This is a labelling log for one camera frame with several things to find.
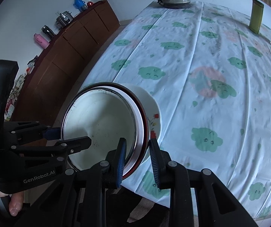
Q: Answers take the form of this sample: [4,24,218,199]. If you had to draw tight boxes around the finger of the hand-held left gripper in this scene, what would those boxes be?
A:
[4,120,61,143]
[11,136,92,158]

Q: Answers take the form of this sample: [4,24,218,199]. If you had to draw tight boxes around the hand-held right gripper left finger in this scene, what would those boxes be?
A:
[15,137,127,227]

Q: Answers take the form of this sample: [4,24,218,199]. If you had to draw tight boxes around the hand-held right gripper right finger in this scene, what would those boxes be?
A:
[149,137,259,227]

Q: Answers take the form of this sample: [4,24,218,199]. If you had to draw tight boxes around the stainless steel bowl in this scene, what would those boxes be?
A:
[61,82,148,178]

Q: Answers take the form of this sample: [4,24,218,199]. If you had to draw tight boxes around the white plate with red flowers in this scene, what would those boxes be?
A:
[120,83,162,166]

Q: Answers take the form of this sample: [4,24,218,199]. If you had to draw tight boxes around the person's left hand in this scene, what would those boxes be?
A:
[0,181,25,217]

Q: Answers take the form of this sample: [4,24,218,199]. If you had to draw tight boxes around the small colourful clutter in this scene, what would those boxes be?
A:
[4,54,39,121]

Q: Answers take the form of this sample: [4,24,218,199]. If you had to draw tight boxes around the brown wooden sideboard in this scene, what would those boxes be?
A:
[8,0,120,128]

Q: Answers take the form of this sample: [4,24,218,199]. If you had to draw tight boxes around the pink thermos flask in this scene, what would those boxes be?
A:
[33,33,49,49]

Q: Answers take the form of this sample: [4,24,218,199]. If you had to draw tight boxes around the black thermos flask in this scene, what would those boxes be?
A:
[41,25,56,39]

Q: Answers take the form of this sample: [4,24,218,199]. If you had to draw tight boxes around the steel cooking pot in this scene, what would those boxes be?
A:
[56,11,74,29]

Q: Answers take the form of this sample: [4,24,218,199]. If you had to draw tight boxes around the white tablecloth with green clouds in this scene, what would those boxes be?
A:
[77,0,271,219]

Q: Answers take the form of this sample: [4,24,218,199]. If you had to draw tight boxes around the blue thermos jug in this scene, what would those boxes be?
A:
[73,0,87,12]

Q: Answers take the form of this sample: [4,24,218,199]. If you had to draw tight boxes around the green bottle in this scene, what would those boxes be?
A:
[249,0,264,34]

